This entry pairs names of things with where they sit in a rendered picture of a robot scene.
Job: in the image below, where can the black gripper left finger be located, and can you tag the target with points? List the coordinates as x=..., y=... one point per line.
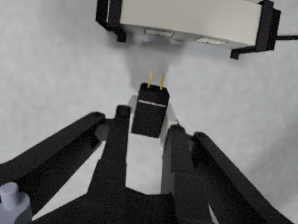
x=31, y=179

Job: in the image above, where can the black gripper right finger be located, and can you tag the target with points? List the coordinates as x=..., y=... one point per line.
x=232, y=198

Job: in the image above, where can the black plug charger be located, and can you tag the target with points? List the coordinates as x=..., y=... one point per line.
x=151, y=106

